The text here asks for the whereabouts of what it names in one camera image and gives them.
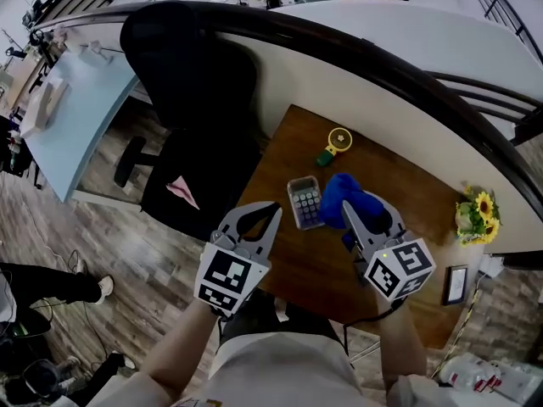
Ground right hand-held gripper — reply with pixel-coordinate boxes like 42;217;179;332
341;191;437;303

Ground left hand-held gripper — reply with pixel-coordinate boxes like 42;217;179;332
193;201;283;317

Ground blue cloth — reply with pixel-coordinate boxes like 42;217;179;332
318;172;389;252

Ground grey calculator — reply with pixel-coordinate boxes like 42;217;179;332
287;175;327;231

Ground person's right forearm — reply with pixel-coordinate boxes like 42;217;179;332
375;299;428;396

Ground person's left forearm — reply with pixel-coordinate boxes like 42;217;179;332
139;298;221;400

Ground pink paper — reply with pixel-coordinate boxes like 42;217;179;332
165;175;200;210

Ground person's dark trousers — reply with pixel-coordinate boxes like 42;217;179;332
218;290;344;347

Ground yellow handheld fan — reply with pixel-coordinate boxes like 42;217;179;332
314;127;354;168

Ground sunflower bouquet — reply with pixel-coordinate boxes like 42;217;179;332
455;184;503;248

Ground black office chair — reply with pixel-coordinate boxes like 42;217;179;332
113;1;272;242

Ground person's beige shirt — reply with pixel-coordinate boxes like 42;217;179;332
84;332;432;407

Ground black stair railing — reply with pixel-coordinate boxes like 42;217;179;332
423;70;543;146

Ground white plastic packaging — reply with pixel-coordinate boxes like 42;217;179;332
439;352;543;402

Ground light blue desk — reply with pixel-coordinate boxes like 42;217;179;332
19;47;141;204

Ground white flat box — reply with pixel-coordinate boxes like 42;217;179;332
20;78;70;139

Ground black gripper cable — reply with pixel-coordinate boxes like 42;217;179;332
341;301;404;355

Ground black picture frame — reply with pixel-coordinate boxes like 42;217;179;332
442;264;470;307

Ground yellow black striped cable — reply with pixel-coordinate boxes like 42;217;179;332
430;269;484;379

